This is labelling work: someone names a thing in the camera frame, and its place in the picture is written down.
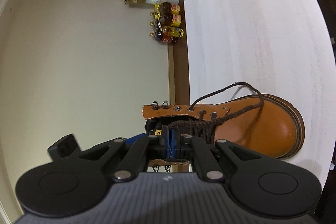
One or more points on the dark brown braided shoelace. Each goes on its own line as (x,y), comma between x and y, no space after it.
(205,128)

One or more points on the tan leather boot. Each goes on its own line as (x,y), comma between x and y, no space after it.
(278,131)

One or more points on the pack of drink bottles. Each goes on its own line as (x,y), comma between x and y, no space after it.
(166,23)

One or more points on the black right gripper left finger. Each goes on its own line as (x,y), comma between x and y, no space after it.
(160,144)

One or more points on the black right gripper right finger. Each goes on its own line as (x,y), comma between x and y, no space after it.
(180,145)

